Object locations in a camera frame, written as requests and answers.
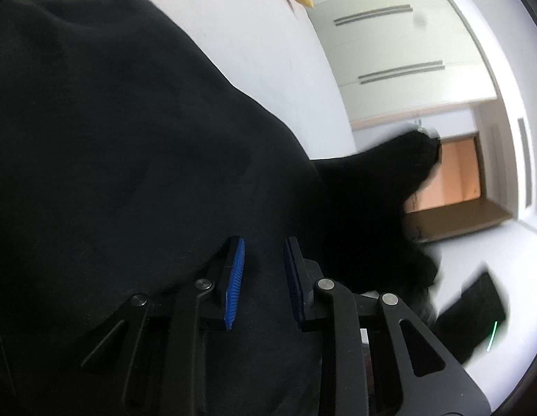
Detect black wardrobe handle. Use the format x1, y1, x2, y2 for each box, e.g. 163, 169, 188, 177
358, 60, 445, 84
333, 4, 413, 25

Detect white bed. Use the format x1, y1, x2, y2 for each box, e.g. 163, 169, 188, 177
3, 0, 357, 162

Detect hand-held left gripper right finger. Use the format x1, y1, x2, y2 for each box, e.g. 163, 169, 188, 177
283, 236, 491, 416

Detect white wardrobe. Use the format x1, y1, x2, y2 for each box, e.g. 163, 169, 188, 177
304, 0, 500, 127

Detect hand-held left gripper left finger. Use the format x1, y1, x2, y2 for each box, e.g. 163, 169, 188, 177
80, 236, 247, 416

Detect black denim pants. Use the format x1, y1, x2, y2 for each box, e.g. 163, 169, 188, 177
0, 0, 445, 416

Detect grey wall vent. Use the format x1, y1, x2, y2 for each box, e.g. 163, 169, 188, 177
517, 117, 535, 208

